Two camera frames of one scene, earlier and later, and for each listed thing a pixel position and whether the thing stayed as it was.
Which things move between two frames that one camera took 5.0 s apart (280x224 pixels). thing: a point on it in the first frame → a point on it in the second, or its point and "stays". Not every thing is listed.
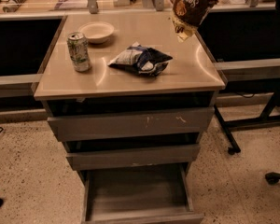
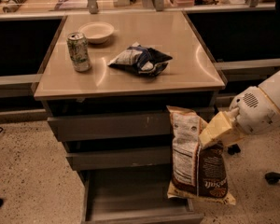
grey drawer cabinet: [129, 94] stays
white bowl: [97, 32] stays
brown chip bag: [191, 6] → [198, 173]
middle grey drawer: [133, 157] stays
